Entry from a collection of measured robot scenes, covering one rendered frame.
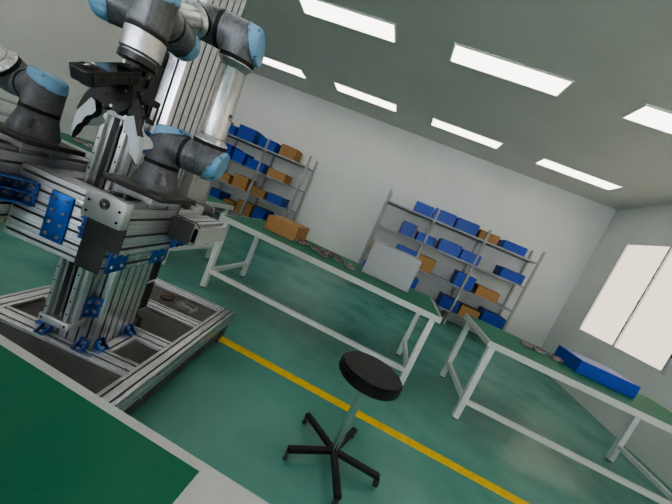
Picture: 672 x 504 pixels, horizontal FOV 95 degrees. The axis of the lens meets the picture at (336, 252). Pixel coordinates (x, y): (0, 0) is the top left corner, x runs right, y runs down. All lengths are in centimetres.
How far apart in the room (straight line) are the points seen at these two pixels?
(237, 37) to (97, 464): 112
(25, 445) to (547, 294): 738
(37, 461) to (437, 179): 676
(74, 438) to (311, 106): 731
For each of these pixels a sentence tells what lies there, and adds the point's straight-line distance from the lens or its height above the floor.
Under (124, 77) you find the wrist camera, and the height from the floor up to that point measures 130.
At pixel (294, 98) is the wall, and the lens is 781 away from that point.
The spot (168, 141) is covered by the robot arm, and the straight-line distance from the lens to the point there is 126.
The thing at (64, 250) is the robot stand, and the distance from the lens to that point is 148.
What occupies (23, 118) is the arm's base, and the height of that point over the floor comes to 109.
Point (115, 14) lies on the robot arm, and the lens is 97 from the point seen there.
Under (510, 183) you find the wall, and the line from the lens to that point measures 721.
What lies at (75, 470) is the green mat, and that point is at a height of 75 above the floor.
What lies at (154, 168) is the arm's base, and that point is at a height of 111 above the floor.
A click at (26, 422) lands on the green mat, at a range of 72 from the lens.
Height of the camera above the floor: 124
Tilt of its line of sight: 8 degrees down
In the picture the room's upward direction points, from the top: 24 degrees clockwise
